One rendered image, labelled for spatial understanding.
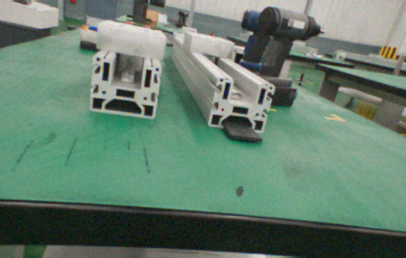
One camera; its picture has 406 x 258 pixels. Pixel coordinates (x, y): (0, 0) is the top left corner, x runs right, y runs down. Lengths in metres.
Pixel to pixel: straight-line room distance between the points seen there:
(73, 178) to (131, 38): 0.31
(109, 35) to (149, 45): 0.06
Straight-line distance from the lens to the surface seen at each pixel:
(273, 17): 0.78
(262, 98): 0.57
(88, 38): 1.17
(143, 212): 0.31
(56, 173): 0.35
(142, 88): 0.52
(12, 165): 0.37
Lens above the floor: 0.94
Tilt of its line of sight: 18 degrees down
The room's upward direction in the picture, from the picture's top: 11 degrees clockwise
